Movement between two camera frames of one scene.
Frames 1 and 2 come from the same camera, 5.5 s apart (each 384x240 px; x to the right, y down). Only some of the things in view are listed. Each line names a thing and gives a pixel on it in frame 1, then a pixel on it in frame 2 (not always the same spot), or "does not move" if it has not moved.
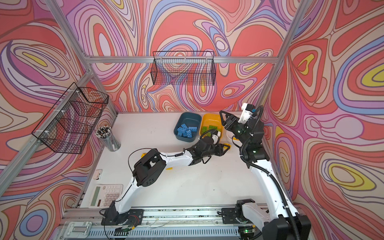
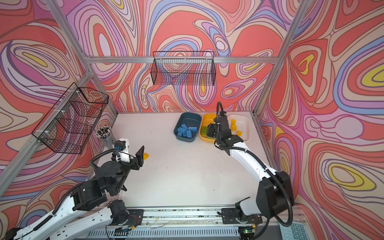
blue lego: x=193 y=128 does not move
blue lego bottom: x=181 y=131 does not move
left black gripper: x=220 y=150 to x=140 y=157
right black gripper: x=229 y=117 to x=210 y=128
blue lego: x=189 y=133 does not move
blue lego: x=184 y=126 does not move
